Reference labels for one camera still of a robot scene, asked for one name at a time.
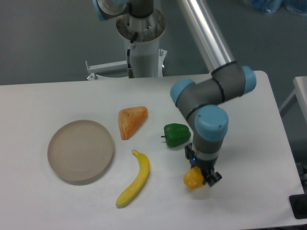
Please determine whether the orange toy bread wedge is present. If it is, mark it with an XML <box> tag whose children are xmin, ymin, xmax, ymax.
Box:
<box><xmin>118</xmin><ymin>106</ymin><xmax>148</xmax><ymax>140</ymax></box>

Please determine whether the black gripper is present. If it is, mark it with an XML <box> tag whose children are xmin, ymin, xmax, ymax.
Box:
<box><xmin>185</xmin><ymin>143</ymin><xmax>222</xmax><ymax>187</ymax></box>

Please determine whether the green toy pepper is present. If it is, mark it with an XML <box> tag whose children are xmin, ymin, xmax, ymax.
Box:
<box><xmin>162</xmin><ymin>123</ymin><xmax>191</xmax><ymax>147</ymax></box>

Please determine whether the blue plastic bag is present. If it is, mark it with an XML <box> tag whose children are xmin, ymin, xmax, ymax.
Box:
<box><xmin>243</xmin><ymin>0</ymin><xmax>307</xmax><ymax>16</ymax></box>

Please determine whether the yellow toy banana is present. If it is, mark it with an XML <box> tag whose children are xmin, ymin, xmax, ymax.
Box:
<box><xmin>116</xmin><ymin>149</ymin><xmax>150</xmax><ymax>208</ymax></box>

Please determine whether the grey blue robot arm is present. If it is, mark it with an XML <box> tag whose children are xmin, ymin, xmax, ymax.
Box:
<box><xmin>93</xmin><ymin>0</ymin><xmax>257</xmax><ymax>186</ymax></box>

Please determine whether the yellow toy pepper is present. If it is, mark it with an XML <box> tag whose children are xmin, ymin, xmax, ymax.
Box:
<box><xmin>183</xmin><ymin>167</ymin><xmax>204</xmax><ymax>190</ymax></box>

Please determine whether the black device at edge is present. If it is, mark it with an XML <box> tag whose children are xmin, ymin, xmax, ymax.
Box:
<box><xmin>289</xmin><ymin>194</ymin><xmax>307</xmax><ymax>219</ymax></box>

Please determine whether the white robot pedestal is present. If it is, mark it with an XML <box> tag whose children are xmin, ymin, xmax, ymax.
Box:
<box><xmin>86</xmin><ymin>9</ymin><xmax>167</xmax><ymax>81</ymax></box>

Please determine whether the beige round plate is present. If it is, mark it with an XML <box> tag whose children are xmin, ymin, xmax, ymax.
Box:
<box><xmin>47</xmin><ymin>120</ymin><xmax>114</xmax><ymax>185</ymax></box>

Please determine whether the white side table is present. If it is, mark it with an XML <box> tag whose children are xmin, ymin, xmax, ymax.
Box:
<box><xmin>279</xmin><ymin>76</ymin><xmax>307</xmax><ymax>119</ymax></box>

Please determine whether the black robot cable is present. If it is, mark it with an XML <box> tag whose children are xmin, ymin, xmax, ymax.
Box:
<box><xmin>126</xmin><ymin>31</ymin><xmax>139</xmax><ymax>79</ymax></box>

